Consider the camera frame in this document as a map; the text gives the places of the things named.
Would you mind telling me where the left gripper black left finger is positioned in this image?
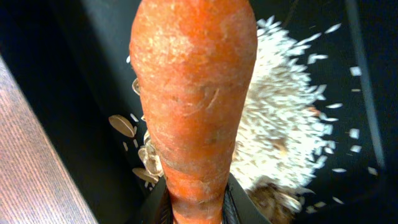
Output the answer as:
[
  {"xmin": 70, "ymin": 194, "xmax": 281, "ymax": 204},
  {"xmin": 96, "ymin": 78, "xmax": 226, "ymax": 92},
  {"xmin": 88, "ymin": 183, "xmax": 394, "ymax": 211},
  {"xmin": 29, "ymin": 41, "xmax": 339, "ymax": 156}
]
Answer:
[{"xmin": 138, "ymin": 177, "xmax": 173, "ymax": 224}]

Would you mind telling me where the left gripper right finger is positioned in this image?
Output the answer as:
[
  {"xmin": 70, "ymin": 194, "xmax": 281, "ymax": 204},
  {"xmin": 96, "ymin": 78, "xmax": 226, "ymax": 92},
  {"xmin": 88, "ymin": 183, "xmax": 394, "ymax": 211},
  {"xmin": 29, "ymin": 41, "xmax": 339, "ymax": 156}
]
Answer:
[{"xmin": 222, "ymin": 174, "xmax": 271, "ymax": 224}]

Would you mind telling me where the orange carrot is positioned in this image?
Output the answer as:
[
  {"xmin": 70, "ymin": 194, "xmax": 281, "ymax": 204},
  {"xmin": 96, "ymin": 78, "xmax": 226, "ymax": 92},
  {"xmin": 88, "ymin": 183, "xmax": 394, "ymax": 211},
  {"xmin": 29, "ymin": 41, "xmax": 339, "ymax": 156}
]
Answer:
[{"xmin": 129, "ymin": 0, "xmax": 257, "ymax": 223}]

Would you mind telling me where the pile of rice and shells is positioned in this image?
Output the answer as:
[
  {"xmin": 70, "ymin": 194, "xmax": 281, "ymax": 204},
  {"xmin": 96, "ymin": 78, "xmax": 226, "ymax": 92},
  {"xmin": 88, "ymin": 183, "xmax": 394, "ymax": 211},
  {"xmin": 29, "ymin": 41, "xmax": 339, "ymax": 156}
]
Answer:
[{"xmin": 108, "ymin": 14, "xmax": 379, "ymax": 224}]

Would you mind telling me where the black rectangular tray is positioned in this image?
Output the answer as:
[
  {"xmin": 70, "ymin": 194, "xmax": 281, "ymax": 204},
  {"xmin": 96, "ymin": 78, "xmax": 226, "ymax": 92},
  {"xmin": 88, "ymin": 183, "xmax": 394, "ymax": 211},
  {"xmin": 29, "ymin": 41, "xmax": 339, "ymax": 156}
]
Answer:
[{"xmin": 1, "ymin": 0, "xmax": 397, "ymax": 223}]

